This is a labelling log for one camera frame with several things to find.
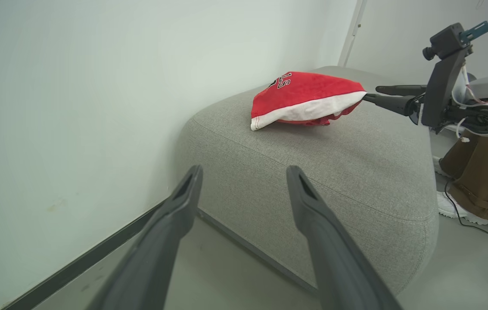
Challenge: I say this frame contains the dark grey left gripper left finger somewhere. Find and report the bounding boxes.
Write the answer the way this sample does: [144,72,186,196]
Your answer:
[85,164,204,310]

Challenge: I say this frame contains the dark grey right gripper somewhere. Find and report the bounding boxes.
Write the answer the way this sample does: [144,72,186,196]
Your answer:
[362,45,488,138]

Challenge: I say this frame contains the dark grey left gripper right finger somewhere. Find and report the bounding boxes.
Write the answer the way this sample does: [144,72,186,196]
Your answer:
[286,165,404,310]

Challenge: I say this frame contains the red and white jersey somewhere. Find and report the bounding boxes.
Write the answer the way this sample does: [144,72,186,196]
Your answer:
[250,71,368,131]

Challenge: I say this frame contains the dark grey baseboard strip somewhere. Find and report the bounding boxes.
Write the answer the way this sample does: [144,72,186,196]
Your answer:
[0,200,171,310]

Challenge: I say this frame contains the white shoe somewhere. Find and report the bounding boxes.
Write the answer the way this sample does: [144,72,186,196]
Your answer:
[437,192,488,225]
[432,156,453,178]

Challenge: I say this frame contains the grey fabric ottoman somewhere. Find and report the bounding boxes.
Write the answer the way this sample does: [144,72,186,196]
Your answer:
[174,65,440,298]

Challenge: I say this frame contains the person in brown trousers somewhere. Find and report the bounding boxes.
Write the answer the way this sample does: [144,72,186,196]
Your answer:
[438,47,488,225]

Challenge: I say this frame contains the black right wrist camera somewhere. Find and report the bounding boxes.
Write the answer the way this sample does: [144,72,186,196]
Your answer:
[423,16,488,61]

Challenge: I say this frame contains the white vertical frame post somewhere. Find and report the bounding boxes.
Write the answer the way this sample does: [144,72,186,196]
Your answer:
[338,0,367,67]

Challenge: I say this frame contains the thin white and red wires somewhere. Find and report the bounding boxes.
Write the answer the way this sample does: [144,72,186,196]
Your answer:
[456,65,488,138]

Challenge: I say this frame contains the black floor cable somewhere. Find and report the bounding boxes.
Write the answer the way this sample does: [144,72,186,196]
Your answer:
[444,179,488,236]

